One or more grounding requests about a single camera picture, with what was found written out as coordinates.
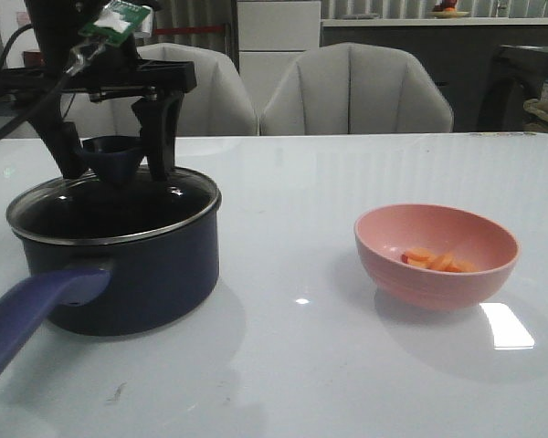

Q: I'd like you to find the grey upholstered chair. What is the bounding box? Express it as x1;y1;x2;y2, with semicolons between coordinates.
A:
61;43;258;138
259;43;454;136

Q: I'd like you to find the white drawer cabinet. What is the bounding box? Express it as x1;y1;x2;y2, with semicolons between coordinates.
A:
237;1;321;113

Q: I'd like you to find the orange ham slice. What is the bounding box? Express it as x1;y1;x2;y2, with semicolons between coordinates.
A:
401;247;436;268
427;253;454;272
446;259;478;273

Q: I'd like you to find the grey counter with white top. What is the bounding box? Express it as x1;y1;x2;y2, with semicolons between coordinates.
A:
321;17;548;132

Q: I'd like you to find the red barrier belt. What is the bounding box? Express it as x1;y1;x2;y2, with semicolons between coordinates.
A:
153;25;226;36

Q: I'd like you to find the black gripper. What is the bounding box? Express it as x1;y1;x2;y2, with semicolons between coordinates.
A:
0;1;197;181

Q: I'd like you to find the pink plastic bowl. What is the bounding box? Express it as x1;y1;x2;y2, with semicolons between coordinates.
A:
354;203;520;310

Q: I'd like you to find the dark blue saucepan purple handle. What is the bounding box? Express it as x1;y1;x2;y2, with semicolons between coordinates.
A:
0;201;221;374

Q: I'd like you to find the right grey upholstered chair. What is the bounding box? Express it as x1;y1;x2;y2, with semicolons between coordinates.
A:
259;43;454;136

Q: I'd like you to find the left grey upholstered chair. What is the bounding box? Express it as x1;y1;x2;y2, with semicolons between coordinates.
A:
61;43;258;138

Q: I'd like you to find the dark side table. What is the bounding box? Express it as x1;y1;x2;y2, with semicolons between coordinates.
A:
476;45;548;131

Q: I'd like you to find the fruit plate on counter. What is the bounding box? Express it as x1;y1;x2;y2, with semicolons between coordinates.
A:
429;0;469;19

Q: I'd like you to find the glass lid blue knob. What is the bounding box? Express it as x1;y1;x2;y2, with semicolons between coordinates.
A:
6;136;221;245

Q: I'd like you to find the green circuit board camera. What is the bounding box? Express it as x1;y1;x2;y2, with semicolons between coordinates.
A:
79;0;154;47

